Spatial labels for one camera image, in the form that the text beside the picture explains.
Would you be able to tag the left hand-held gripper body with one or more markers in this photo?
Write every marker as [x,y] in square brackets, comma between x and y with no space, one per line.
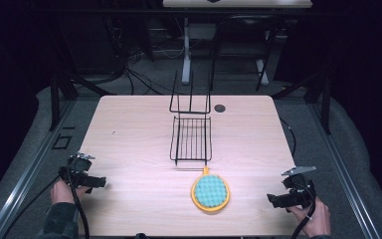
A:
[79,166]

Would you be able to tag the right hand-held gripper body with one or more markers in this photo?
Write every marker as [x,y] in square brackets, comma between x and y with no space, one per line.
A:
[299,189]

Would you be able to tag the yellow plate with blue cloth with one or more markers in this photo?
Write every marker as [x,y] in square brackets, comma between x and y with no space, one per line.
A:
[211,192]

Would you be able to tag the person's left hand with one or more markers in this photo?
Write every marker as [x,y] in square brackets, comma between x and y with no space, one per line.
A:
[61,192]

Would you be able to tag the person's right hand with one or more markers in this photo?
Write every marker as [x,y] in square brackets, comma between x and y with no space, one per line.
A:
[315,219]

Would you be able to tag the black metal stand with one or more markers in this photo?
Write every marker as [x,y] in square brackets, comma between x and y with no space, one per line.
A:
[326,103]
[55,99]

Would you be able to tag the dark round table grommet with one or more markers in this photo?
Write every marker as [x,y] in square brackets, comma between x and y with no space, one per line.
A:
[219,108]

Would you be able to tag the white desk with metal legs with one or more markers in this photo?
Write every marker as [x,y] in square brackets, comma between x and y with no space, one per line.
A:
[187,56]

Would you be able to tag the black chair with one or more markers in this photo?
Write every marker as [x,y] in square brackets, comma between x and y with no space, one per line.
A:
[242,36]

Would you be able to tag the grey metal floor rail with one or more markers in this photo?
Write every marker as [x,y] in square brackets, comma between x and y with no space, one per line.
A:
[341,172]
[26,179]

